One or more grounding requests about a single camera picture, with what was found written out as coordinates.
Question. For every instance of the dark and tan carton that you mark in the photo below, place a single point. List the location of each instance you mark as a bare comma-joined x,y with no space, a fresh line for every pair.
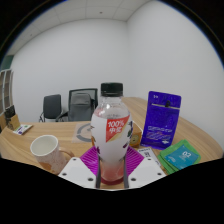
10,118

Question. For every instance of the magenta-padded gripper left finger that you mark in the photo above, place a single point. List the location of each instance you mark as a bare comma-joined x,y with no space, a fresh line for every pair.
75,171

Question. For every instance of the white and green leaflet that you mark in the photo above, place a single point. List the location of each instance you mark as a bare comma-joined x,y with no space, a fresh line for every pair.
22,129

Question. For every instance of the white mug with bear print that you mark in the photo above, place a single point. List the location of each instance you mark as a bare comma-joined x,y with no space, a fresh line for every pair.
46,151

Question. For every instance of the wooden side desk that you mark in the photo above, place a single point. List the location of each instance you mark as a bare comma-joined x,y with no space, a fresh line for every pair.
135,105

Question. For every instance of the large black mesh office chair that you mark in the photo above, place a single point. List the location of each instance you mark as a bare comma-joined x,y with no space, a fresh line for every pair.
96,95

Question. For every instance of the green packet with blue print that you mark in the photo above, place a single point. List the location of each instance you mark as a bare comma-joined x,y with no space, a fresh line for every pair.
181,156

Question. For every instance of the small black office chair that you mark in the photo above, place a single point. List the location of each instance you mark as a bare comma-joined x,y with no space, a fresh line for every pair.
51,106

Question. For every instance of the wooden shelf unit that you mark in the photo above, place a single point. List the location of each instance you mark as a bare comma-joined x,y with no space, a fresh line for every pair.
6,90

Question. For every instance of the purple pouch package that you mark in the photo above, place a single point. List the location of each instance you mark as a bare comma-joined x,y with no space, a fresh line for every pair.
161,121

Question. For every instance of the clear drink bottle black cap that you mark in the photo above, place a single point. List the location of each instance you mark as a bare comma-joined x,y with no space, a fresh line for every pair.
111,146

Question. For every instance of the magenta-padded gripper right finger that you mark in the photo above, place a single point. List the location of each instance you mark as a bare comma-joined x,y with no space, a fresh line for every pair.
150,171

